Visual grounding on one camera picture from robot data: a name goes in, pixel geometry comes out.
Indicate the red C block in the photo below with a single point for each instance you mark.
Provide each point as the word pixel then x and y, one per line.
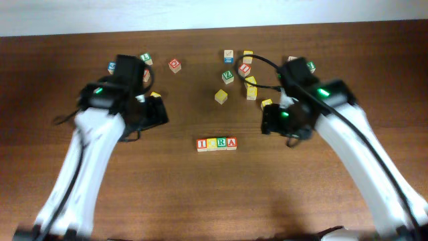
pixel 175 65

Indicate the green L block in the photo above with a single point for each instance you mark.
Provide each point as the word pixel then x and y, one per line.
pixel 146 58

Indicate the yellow block middle upper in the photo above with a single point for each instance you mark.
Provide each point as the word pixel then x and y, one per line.
pixel 249 81

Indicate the yellow block top row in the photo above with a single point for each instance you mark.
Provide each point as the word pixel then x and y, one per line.
pixel 247 59

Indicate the yellow o block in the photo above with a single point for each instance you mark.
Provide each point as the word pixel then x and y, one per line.
pixel 221 96
pixel 155 94

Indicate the green R block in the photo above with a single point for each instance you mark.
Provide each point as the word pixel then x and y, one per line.
pixel 221 143

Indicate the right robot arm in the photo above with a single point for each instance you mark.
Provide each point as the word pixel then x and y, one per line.
pixel 330 109

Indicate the red i block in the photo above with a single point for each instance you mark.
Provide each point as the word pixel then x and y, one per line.
pixel 201 145
pixel 244 70

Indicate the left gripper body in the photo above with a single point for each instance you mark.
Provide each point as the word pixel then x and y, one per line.
pixel 156 116

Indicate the red a block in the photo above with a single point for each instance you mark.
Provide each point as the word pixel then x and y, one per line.
pixel 231 143
pixel 146 76

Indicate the blue 5 block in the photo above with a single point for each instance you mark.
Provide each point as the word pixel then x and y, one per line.
pixel 111 67

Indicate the yellow block middle lower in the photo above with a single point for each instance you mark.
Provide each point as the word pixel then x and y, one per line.
pixel 251 93

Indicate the green J block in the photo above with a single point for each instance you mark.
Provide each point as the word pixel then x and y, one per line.
pixel 311 66

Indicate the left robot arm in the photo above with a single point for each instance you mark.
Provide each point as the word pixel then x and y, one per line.
pixel 109 111

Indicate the green Z block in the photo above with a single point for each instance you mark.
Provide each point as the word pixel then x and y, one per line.
pixel 227 77

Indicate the yellow O block left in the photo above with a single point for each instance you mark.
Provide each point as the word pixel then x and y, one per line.
pixel 155 94

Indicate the blue-sided picture block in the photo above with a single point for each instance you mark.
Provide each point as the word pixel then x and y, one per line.
pixel 228 56

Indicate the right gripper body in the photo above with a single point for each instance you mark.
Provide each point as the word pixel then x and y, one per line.
pixel 280 120

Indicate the yellow umbrella block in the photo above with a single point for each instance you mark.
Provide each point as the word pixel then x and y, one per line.
pixel 265 103

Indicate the yellow C block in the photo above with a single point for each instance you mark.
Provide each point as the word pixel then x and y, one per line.
pixel 212 144

